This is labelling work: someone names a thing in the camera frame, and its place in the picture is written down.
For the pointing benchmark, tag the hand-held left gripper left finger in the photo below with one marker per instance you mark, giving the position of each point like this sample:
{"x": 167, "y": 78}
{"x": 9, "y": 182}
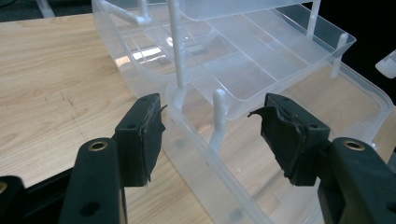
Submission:
{"x": 93, "y": 174}

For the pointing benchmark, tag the clear plastic storage box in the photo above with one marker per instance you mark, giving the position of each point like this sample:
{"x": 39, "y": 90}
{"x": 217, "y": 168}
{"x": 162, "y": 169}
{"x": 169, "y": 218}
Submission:
{"x": 236, "y": 62}

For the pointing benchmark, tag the small white bottle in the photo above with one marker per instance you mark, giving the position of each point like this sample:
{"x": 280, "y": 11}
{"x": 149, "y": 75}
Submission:
{"x": 388, "y": 66}

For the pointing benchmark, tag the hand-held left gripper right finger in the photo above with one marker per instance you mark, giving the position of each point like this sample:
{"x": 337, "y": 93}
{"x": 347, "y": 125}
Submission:
{"x": 351, "y": 180}

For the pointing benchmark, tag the white metal desk frame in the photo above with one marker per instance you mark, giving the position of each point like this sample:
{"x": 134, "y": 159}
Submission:
{"x": 45, "y": 7}

